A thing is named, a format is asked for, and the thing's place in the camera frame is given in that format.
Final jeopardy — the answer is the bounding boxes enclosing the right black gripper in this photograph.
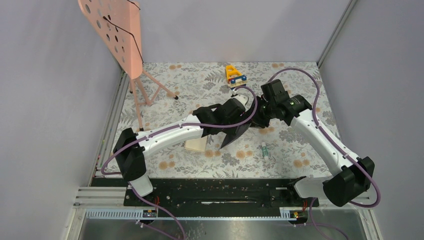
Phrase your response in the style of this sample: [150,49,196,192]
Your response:
[241,96,276,129]

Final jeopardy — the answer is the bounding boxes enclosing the beige lined letter paper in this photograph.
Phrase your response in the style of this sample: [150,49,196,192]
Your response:
[184,136,208,152]

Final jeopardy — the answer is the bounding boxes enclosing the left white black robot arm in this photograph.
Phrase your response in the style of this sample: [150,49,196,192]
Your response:
[113,95,249,206]

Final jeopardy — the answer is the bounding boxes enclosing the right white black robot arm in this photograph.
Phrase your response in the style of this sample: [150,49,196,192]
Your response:
[251,79,375,207]

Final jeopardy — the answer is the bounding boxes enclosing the green white glue stick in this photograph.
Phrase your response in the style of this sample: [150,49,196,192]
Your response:
[261,142,270,160]

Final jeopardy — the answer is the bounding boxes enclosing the yellow blue toy car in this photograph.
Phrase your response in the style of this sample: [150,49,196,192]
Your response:
[225,65,248,90]

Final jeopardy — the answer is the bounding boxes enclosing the floral patterned table mat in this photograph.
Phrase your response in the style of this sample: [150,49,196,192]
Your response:
[140,62,338,178]

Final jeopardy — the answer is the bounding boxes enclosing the pink perforated music stand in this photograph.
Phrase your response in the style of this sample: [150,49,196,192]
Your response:
[77,0,179,120]

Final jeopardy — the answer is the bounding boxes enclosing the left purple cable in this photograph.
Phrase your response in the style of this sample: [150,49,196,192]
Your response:
[100,85,259,240]

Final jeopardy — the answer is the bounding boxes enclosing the purple cable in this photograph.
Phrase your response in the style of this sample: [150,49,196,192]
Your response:
[266,67,382,240]
[100,85,259,240]

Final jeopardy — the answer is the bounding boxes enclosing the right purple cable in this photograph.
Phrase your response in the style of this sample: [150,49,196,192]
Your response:
[266,67,382,240]

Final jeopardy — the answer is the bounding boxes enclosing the white slotted cable duct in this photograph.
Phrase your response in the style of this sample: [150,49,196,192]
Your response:
[84,207,300,221]

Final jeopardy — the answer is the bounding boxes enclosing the black cord on stand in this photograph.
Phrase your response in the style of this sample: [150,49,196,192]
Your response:
[102,0,145,65]

